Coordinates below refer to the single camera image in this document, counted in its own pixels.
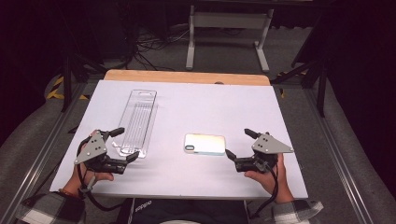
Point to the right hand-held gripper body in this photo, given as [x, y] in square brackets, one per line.
[269, 145]

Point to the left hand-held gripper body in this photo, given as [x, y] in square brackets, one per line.
[92, 148]

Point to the clear plastic box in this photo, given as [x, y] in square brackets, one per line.
[138, 121]

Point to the person's right hand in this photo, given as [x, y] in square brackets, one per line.
[275, 183]

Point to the person's left hand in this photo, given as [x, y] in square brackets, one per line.
[76, 183]

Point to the yellow black floor tape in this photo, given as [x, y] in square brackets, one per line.
[56, 90]

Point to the black tripod stand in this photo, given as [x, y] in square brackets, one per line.
[67, 81]
[320, 84]

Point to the person's black clothing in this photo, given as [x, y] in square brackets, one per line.
[186, 211]

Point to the white metal stand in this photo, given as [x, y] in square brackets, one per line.
[229, 20]

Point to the grey metal floor rail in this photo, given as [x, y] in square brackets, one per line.
[37, 161]
[339, 158]

